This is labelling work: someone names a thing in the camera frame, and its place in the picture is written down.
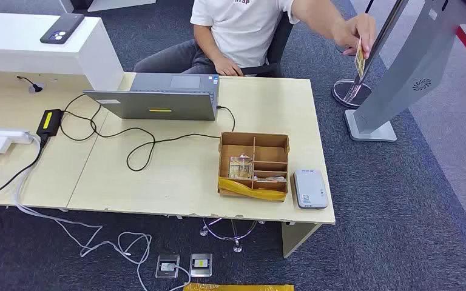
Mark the wooden desk leg panel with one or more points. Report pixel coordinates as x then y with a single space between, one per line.
295 237

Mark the white charger plug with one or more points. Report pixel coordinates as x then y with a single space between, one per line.
0 145

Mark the black laptop power adapter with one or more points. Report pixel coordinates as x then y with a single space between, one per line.
49 122

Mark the chrome stanchion post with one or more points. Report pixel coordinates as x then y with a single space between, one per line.
351 94

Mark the black stanchion post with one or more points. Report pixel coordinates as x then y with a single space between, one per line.
369 5

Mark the black smartphone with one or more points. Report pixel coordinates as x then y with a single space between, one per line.
62 28

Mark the person's right hand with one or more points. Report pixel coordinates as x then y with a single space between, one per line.
225 66

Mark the chrome stool base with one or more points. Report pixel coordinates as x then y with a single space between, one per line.
238 248

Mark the grey kiosk stand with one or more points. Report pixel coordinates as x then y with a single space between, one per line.
410 72

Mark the floor socket with yellow label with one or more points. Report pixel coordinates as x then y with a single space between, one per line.
201 265

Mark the white power strip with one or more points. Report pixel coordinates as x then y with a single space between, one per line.
4 134

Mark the person's left forearm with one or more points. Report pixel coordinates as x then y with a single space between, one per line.
317 18

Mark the person's right forearm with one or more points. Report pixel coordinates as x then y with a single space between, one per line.
205 44

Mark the ID card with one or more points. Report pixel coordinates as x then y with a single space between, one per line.
360 60

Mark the wrapped room key card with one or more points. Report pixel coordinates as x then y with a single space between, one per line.
241 168

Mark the cardboard organizer box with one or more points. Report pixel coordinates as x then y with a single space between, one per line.
269 152

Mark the person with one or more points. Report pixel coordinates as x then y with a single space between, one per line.
241 28

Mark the white card reader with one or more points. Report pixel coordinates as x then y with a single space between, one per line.
310 188

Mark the desk grommet with black plug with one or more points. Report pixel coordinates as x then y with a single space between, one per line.
36 87

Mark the black office chair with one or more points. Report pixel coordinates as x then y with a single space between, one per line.
279 44

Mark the floor socket with plug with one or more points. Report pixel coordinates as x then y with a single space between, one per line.
167 266

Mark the person's left hand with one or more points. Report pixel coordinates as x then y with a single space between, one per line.
351 34

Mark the white raised counter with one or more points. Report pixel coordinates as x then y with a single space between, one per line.
28 48

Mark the yellow tape sheet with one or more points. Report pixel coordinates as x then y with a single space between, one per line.
239 287

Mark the grey laptop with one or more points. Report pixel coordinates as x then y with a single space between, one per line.
156 105

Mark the white furniture base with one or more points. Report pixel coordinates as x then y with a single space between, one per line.
112 4

